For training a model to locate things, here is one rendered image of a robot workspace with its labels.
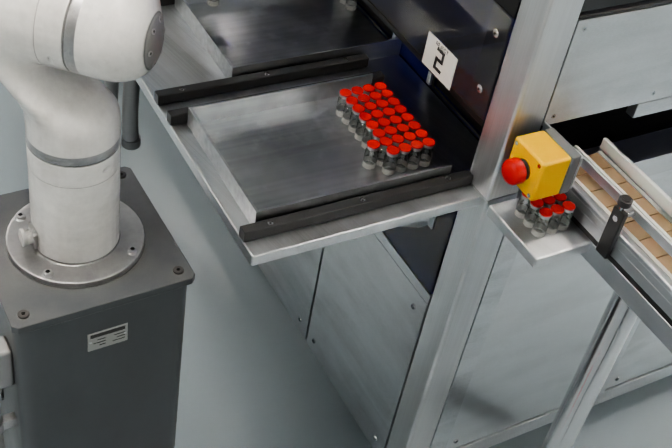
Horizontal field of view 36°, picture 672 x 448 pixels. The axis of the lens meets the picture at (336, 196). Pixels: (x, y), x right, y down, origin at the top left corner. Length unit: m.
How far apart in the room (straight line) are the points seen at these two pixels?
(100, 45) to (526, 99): 0.64
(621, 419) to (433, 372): 0.79
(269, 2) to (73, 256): 0.77
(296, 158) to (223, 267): 1.08
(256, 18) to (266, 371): 0.90
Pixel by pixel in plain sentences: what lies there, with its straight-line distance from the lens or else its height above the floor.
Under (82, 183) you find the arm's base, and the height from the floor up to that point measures 1.02.
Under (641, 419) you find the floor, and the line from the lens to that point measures 2.65.
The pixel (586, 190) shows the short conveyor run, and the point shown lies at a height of 0.93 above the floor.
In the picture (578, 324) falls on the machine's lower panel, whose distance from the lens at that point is 2.15.
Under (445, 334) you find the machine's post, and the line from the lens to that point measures 1.87.
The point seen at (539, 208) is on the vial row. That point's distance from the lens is 1.60.
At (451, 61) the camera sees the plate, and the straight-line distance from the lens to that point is 1.65.
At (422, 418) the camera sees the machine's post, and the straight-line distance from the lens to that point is 2.06.
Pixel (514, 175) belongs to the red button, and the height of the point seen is 1.00.
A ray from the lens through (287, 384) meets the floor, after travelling 2.46.
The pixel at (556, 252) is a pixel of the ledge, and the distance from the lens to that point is 1.60.
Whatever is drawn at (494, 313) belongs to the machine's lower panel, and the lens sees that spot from 1.91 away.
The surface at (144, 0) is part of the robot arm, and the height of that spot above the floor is 1.28.
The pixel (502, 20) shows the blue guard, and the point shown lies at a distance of 1.54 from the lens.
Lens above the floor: 1.91
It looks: 41 degrees down
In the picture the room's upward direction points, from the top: 11 degrees clockwise
